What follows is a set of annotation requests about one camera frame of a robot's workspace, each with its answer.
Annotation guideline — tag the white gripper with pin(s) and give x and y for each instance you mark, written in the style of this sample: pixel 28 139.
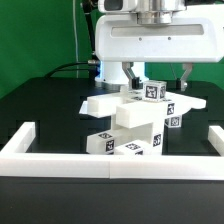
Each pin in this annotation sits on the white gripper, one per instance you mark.
pixel 187 40

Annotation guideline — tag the white chair back frame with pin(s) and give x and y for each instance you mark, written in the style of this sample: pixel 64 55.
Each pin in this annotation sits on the white chair back frame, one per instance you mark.
pixel 100 106

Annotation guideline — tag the small tagged cube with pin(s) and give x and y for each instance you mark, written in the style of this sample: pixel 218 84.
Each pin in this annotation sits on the small tagged cube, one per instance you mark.
pixel 174 122
pixel 154 90

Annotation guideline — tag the white chair seat part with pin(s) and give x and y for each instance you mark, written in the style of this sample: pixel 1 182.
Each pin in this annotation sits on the white chair seat part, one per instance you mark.
pixel 146 128

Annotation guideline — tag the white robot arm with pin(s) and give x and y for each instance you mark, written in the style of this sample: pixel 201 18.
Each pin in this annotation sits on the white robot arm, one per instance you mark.
pixel 155 12

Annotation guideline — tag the white U-shaped fence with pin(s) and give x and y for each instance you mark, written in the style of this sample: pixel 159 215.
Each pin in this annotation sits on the white U-shaped fence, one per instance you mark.
pixel 15 160

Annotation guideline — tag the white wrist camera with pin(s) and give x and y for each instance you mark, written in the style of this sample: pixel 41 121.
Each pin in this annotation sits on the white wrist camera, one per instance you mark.
pixel 117 6

